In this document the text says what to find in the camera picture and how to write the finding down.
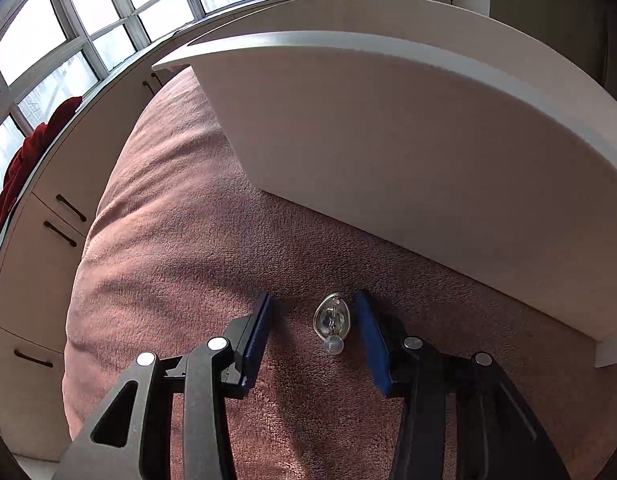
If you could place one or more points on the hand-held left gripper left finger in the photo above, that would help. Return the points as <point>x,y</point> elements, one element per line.
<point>256,334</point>

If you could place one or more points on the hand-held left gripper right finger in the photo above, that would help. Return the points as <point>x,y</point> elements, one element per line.
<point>374,341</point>

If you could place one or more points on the pink fleece blanket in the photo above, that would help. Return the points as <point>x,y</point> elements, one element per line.
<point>198,240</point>

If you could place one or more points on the white headboard panel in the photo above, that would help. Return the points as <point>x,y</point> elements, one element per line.
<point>418,160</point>

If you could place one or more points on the white low cabinet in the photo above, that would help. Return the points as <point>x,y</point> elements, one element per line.
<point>53,240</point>

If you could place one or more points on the red cloth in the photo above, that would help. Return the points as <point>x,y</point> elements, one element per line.
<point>33,150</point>

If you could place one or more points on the grid pane window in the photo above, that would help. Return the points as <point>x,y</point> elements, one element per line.
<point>88,25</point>

